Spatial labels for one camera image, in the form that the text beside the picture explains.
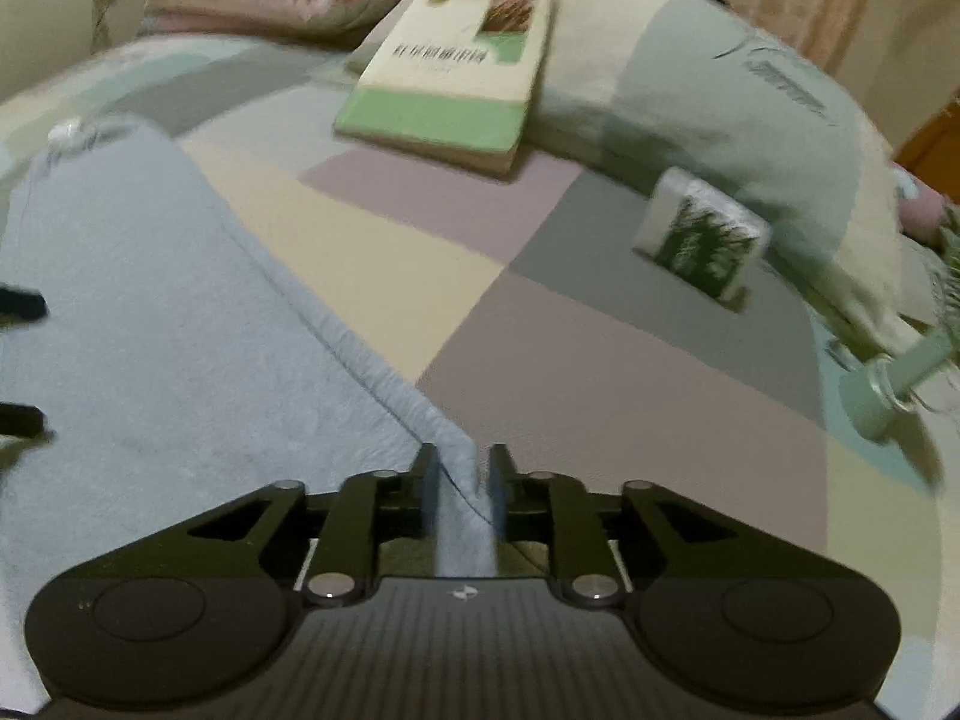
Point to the green handheld fan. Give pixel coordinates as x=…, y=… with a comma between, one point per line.
x=870, y=394

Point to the grey sweatpants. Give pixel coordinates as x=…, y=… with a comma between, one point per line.
x=150, y=352

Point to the bed with patchwork sheet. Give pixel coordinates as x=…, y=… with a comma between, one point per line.
x=600, y=360

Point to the small printed box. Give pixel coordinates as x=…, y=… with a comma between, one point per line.
x=697, y=240

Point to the green and white book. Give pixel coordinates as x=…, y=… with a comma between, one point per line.
x=450, y=75

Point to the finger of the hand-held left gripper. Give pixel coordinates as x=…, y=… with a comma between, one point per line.
x=19, y=420
x=22, y=304

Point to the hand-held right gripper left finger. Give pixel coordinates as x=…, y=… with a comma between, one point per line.
x=429, y=487

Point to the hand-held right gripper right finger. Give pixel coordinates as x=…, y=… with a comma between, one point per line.
x=496, y=487

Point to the small white case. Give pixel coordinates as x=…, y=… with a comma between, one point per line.
x=66, y=131

